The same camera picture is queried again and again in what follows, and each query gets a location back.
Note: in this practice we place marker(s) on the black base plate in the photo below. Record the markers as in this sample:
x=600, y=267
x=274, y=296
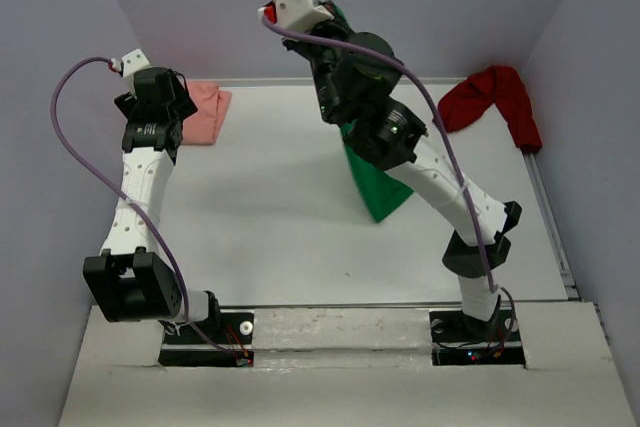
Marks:
x=460, y=340
x=227, y=346

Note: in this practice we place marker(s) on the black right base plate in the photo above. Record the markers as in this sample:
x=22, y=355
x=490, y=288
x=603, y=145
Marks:
x=460, y=340

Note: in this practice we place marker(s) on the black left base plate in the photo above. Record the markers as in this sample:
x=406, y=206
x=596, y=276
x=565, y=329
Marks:
x=227, y=346

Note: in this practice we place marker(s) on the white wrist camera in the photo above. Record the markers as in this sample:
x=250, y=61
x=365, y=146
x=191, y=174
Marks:
x=297, y=15
x=128, y=65

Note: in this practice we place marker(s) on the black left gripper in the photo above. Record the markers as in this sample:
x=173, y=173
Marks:
x=183, y=103

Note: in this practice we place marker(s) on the green t-shirt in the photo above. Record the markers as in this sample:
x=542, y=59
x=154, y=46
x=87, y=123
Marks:
x=380, y=187

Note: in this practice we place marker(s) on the folded pink t-shirt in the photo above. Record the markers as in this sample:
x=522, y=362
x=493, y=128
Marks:
x=212, y=103

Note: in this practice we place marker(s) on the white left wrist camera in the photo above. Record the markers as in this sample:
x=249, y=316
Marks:
x=128, y=65

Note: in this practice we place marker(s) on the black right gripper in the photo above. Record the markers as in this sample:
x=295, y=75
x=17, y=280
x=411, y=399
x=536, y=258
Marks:
x=335, y=25

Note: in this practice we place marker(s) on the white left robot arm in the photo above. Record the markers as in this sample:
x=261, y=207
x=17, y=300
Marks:
x=134, y=278

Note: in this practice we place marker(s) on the red t-shirt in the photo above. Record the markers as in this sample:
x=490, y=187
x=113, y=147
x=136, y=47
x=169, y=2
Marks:
x=499, y=86

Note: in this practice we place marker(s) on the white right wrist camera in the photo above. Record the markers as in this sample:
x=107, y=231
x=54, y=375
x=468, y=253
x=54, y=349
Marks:
x=297, y=15

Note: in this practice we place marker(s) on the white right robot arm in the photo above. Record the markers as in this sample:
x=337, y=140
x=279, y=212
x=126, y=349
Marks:
x=480, y=223

